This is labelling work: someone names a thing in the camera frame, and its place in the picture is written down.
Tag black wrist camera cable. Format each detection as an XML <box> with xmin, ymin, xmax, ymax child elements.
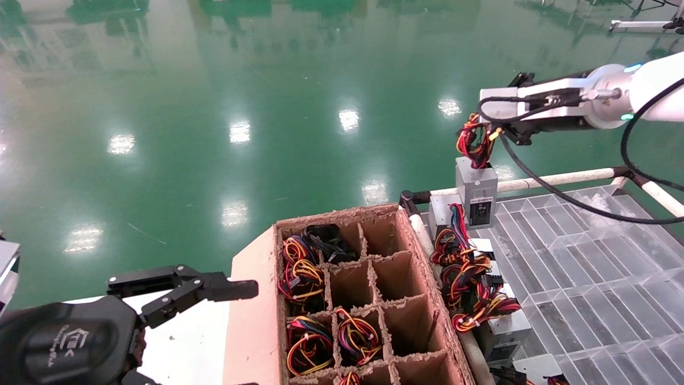
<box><xmin>477</xmin><ymin>78</ymin><xmax>684</xmax><ymax>225</ymax></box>

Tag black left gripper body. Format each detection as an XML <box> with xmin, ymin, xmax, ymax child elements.
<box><xmin>0</xmin><ymin>296</ymin><xmax>146</xmax><ymax>385</ymax></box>

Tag crumpled clear plastic film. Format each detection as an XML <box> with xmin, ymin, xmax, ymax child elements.
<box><xmin>582</xmin><ymin>192</ymin><xmax>626</xmax><ymax>225</ymax></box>

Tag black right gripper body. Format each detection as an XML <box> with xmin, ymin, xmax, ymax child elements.
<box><xmin>514</xmin><ymin>115</ymin><xmax>596</xmax><ymax>135</ymax></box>

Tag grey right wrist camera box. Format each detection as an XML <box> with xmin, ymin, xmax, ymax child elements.
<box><xmin>479</xmin><ymin>79</ymin><xmax>586</xmax><ymax>122</ymax></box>

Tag white stand base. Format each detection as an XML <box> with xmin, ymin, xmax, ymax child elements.
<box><xmin>609</xmin><ymin>19</ymin><xmax>684</xmax><ymax>36</ymax></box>

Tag clear plastic compartment tray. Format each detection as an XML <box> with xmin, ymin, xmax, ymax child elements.
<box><xmin>465</xmin><ymin>184</ymin><xmax>684</xmax><ymax>385</ymax></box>

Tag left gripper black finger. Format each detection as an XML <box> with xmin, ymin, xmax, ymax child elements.
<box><xmin>122</xmin><ymin>370</ymin><xmax>161</xmax><ymax>385</ymax></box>
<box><xmin>107</xmin><ymin>264</ymin><xmax>259</xmax><ymax>329</ymax></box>

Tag brown cardboard divider box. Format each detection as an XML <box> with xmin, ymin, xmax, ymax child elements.
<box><xmin>222</xmin><ymin>203</ymin><xmax>476</xmax><ymax>385</ymax></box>

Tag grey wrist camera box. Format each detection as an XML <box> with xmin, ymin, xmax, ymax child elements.
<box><xmin>0</xmin><ymin>241</ymin><xmax>20</xmax><ymax>316</ymax></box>
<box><xmin>479</xmin><ymin>79</ymin><xmax>586</xmax><ymax>122</ymax></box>

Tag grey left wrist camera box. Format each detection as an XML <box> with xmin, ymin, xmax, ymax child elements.
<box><xmin>0</xmin><ymin>241</ymin><xmax>20</xmax><ymax>316</ymax></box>

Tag black frame corner connector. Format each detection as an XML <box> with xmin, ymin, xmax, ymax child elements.
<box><xmin>613</xmin><ymin>163</ymin><xmax>651</xmax><ymax>186</ymax></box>
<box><xmin>400</xmin><ymin>190</ymin><xmax>431</xmax><ymax>215</ymax></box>

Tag black cables top-middle cell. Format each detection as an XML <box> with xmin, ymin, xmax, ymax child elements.
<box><xmin>302</xmin><ymin>224</ymin><xmax>357</xmax><ymax>264</ymax></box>

